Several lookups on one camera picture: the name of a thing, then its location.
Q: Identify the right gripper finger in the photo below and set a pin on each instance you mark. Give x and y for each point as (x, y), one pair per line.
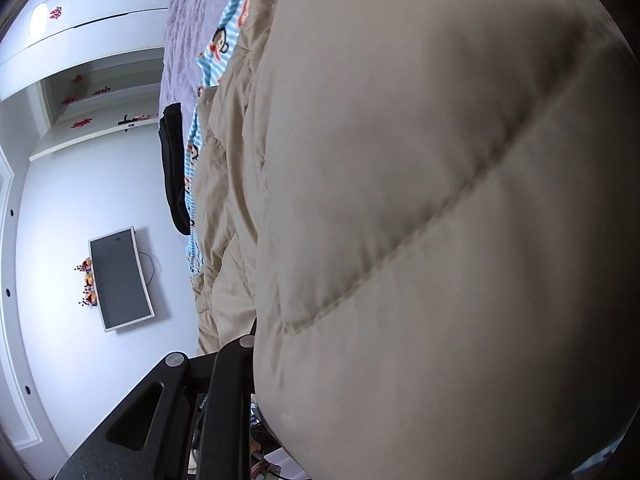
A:
(149, 435)

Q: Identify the beige puffer jacket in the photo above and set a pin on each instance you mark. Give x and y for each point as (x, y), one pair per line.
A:
(428, 212)

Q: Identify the purple bed cover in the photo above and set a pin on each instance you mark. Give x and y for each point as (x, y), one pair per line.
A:
(190, 26)

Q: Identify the blue monkey print blanket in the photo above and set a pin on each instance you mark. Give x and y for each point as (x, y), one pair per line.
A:
(213, 62)

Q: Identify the fruit ornament wall decoration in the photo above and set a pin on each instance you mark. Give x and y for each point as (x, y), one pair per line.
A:
(89, 296)

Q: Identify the white door with handle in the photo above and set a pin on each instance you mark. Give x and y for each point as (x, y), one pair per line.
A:
(97, 98)

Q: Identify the white wardrobe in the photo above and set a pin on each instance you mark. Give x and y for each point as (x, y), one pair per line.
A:
(49, 36)

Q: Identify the black folded garment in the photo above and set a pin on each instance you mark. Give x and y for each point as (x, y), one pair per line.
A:
(172, 155)

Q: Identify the wall mounted monitor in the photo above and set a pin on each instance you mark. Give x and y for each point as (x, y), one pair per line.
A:
(122, 294)

